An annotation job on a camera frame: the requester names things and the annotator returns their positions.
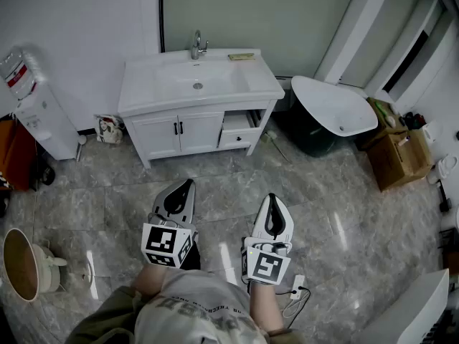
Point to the closed cardboard box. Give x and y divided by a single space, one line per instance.
401 163

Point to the white shower head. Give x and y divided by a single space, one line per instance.
81 142

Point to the person's grey printed t-shirt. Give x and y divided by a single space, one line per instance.
201 299

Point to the white slippers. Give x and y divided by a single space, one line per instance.
443 168

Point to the black bottle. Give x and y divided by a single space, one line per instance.
412 119

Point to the white kettle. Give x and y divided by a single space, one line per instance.
430 132

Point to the white water dispenser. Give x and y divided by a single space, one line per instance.
50 124

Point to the white oval basin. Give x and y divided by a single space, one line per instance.
330 102

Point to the white window frame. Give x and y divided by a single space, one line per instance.
362 31

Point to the clear water bottle red label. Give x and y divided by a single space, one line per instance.
21 70

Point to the small white purple tube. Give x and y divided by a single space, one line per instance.
404 141

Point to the person's right forearm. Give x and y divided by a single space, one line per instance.
265 306

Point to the person's black trousers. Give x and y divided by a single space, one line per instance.
191 260

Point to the white vanity drawer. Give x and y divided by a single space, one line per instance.
236 124

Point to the white cabinet door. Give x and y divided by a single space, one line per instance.
202 131
154 136

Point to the chrome faucet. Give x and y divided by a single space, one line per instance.
196 45

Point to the black round roll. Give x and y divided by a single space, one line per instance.
47 176

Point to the white power strip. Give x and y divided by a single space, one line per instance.
297 287

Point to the white board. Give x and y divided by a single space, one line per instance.
405 310

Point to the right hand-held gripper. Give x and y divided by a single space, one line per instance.
265 265

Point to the green plastic item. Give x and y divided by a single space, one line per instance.
382 111

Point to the person's left forearm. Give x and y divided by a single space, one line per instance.
150 280

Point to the white vanity cabinet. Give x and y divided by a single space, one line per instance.
157 113

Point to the open cardboard box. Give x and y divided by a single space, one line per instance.
373 127

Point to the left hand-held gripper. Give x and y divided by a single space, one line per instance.
161 244

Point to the printed paper bag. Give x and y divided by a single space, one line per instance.
107 129

